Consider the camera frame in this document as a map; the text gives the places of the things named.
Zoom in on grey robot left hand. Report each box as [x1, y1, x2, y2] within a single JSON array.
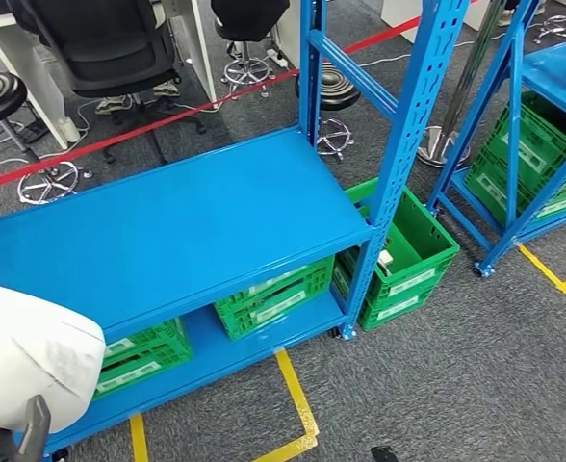
[[0, 395, 52, 462]]

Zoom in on white curved plastic part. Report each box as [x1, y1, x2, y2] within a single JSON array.
[[0, 285, 107, 435]]

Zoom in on blue metal shelf rack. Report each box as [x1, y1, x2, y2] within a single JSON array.
[[427, 0, 566, 278], [0, 0, 472, 462]]

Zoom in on red barrier belt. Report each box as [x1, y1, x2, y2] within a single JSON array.
[[0, 0, 479, 195]]

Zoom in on person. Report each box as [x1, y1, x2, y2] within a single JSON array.
[[497, 0, 546, 28], [95, 81, 182, 116]]

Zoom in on black stool chrome base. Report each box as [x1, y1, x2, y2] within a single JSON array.
[[210, 0, 291, 100]]

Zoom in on open green plastic crate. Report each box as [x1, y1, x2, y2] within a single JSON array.
[[333, 178, 460, 307]]

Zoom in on chrome star stool base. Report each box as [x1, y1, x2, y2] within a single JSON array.
[[535, 13, 566, 40]]

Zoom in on chrome stanchion post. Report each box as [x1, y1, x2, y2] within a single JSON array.
[[417, 0, 510, 169]]

